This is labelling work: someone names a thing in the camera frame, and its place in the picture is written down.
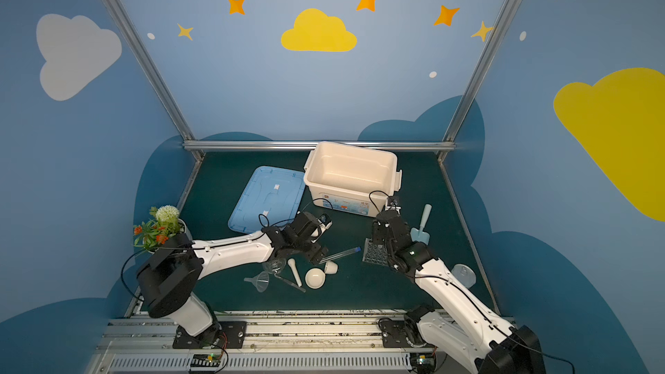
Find clear test tube rack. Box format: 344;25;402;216
362;238;389;267

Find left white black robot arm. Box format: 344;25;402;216
136;211;332;337

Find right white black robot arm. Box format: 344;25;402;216
372;207;547;373

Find white ceramic pestle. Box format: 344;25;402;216
287;258;302;287

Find light blue plastic scoop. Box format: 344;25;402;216
410;204;432;244

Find clear glass petri dish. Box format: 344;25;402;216
263;258;287;275

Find light blue bin lid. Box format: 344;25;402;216
228;166;306;234

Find white ceramic mortar bowl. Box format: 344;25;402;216
305;268;327;289

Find glass stirring rod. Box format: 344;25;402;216
275;275;306;293

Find small white crucible cup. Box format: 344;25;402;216
324;261;339;275

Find clear plastic funnel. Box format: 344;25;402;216
243;271;270;293

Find white plastic storage bin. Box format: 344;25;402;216
303;142;402;217

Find clear plastic beaker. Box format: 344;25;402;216
451;263;477;288

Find right controller circuit board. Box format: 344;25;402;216
410;353;437;374

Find controller circuit board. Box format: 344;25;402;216
410;353;437;374
188;353;223;373

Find potted flower plant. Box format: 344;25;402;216
133;205;187;253

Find left controller circuit board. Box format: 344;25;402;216
188;353;223;373

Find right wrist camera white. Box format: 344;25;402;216
385;196;401;215

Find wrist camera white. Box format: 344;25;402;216
385;196;401;215
313;214;333;238

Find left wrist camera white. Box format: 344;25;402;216
313;214;333;238

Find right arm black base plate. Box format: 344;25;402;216
378;317;427;348

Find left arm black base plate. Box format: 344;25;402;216
172;321;247;350

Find aluminium rail base frame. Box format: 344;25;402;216
86;309;469;373

